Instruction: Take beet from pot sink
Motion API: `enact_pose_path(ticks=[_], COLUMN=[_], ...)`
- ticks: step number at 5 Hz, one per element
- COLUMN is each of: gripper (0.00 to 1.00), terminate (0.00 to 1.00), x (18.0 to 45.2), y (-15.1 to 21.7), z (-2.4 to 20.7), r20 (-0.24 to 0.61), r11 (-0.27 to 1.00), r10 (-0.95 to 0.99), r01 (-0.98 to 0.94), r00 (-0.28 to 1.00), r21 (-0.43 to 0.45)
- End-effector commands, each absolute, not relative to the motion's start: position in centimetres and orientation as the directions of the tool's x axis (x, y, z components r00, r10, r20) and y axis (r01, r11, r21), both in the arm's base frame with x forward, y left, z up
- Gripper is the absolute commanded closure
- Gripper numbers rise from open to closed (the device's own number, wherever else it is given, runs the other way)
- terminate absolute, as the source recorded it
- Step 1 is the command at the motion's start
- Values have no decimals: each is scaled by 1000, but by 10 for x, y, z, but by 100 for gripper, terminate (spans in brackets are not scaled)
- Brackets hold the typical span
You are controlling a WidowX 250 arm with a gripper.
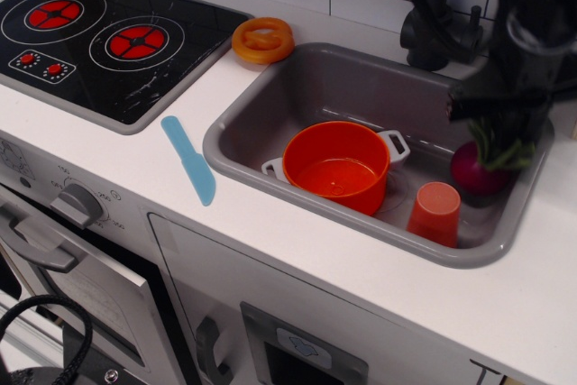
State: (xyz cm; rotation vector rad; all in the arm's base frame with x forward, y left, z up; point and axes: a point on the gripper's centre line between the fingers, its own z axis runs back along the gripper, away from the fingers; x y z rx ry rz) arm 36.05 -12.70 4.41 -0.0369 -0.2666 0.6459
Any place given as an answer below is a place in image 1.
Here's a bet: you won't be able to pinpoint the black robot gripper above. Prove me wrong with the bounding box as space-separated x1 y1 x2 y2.
447 37 576 146

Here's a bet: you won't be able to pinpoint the purple toy beet green leaves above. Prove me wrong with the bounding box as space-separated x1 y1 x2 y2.
450 117 536 197

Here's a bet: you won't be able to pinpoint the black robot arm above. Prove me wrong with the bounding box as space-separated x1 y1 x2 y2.
447 0 576 148

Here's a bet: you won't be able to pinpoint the grey plastic sink basin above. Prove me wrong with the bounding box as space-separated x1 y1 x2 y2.
203 43 554 269

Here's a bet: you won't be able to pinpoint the orange plastic cup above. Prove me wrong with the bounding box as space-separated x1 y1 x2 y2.
407 181 461 248

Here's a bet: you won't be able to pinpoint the black toy faucet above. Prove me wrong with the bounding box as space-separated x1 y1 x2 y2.
400 0 483 71

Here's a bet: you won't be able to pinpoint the orange toy pretzel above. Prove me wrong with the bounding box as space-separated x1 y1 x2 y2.
232 17 296 65

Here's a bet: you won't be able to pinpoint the white cabinet door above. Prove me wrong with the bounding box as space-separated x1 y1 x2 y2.
149 214 504 384

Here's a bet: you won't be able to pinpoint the blue plastic toy knife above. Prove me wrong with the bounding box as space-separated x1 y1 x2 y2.
160 115 216 206

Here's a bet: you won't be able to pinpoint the black toy stove top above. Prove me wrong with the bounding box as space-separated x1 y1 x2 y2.
1 0 248 135

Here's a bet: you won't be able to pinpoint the toy oven door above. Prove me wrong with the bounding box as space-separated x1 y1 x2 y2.
1 188 185 384

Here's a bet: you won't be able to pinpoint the grey oven knob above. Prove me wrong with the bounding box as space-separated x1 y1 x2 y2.
50 183 104 229

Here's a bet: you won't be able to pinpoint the orange toy pot white handles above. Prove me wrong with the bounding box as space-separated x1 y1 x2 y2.
261 121 410 215

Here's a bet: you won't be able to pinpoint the grey cabinet door handle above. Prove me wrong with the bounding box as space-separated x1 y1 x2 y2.
196 316 234 385

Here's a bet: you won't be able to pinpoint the grey oven door handle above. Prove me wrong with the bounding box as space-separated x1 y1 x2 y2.
1 202 86 273

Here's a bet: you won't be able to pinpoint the black braided cable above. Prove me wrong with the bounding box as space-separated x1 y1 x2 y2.
0 294 94 385

